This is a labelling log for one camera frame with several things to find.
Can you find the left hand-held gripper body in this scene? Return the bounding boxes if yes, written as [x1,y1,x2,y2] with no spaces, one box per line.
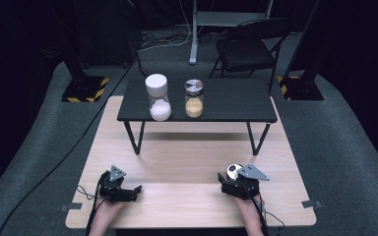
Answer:
[97,165,131,205]

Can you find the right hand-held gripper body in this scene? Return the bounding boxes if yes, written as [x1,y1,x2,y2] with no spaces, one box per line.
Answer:
[220,163,271,202]

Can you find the glass jar holed white lid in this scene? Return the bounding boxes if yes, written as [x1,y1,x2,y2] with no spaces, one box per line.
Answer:
[225,163,246,182]

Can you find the glass jar silver lid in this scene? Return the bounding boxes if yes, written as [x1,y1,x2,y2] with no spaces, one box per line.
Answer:
[183,79,205,119]

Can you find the black metal shelf rack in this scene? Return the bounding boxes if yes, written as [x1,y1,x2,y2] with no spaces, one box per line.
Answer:
[116,77,279,156]

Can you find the person's left hand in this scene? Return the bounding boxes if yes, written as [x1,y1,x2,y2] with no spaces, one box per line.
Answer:
[93,199,128,219]

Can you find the person's right hand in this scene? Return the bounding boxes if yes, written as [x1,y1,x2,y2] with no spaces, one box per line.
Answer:
[235,194,264,216]

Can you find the black stand striped base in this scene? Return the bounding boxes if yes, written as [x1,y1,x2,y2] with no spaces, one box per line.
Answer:
[277,0,329,101]
[53,32,110,103]

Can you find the glass jar tall white lid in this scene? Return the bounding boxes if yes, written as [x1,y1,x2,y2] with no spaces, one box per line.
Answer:
[145,73,173,122]

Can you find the black folding chair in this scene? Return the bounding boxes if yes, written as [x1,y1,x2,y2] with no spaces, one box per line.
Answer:
[209,18,291,94]

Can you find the grey desk white legs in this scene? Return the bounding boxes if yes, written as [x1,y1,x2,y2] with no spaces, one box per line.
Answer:
[189,0,275,66]

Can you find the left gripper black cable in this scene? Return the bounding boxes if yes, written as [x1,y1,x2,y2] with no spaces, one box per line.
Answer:
[84,171,108,236]

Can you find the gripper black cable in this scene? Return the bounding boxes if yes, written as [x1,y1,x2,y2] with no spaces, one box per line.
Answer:
[249,193,272,236]
[84,171,108,236]

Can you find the thin grey wire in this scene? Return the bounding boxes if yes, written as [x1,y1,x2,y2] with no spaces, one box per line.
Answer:
[261,207,287,229]
[77,184,96,202]

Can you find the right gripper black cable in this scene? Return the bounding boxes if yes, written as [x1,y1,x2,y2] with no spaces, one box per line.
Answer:
[249,193,272,236]

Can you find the grey metal bracket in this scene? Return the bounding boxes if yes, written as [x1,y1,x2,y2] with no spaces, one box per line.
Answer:
[60,202,84,212]
[300,200,323,209]

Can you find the long black floor cable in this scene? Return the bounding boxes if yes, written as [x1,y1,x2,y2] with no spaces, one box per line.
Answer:
[0,52,151,236]

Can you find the tangle of floor cables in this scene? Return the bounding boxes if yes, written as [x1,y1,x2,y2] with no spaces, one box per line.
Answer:
[139,28,195,52]

